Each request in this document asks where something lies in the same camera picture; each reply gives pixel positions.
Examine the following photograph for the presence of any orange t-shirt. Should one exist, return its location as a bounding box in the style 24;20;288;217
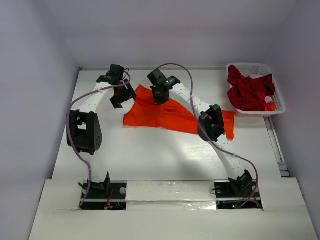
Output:
122;84;236;140

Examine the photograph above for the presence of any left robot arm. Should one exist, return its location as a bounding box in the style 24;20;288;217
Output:
66;64;137;198

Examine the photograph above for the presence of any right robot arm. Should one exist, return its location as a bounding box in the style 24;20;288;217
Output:
147;69;253;198

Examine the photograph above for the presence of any white plastic laundry basket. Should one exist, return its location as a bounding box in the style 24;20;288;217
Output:
226;63;286;117

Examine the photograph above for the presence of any dark red t-shirt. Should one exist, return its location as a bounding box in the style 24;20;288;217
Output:
227;65;265;112

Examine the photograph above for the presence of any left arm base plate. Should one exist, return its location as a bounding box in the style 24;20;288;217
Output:
80;181;127;211

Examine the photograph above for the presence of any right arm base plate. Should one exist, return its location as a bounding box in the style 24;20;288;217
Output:
210;180;263;210

